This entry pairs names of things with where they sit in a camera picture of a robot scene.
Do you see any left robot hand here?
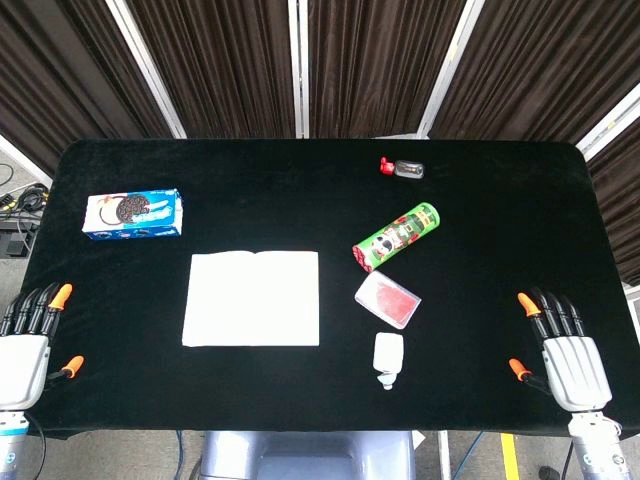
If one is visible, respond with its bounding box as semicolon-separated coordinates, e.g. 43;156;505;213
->
0;282;85;412

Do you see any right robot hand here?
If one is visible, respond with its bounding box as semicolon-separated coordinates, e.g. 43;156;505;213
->
508;286;614;412

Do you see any white cloth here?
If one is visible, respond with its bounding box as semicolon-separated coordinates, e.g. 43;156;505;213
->
181;250;321;349

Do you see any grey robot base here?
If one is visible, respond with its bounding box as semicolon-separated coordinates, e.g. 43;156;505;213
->
198;429;417;480

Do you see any small white bottle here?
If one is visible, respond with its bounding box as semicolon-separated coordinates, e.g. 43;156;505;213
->
372;331;405;392

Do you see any blue Oreo cookie box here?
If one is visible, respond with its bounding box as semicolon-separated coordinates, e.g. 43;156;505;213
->
81;188;184;242

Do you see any red card pack in plastic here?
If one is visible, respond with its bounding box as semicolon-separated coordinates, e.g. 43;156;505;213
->
354;271;423;331

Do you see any green chips can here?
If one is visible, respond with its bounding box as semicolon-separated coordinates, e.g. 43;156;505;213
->
351;201;442;273

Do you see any small red-capped bottle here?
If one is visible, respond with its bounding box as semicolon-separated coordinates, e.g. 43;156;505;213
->
379;156;426;180

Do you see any black table cloth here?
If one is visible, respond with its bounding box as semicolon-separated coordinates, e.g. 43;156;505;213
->
18;137;640;441

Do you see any dark brown curtain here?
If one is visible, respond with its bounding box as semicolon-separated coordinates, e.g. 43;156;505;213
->
0;0;640;286

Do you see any blue cable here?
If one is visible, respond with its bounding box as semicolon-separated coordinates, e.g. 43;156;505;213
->
449;430;486;480

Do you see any black cables bundle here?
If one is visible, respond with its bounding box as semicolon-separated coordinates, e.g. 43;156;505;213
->
0;162;51;221

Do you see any white metal frame post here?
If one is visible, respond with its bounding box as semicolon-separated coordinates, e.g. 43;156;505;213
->
103;0;188;140
575;82;640;161
287;0;311;140
416;0;482;140

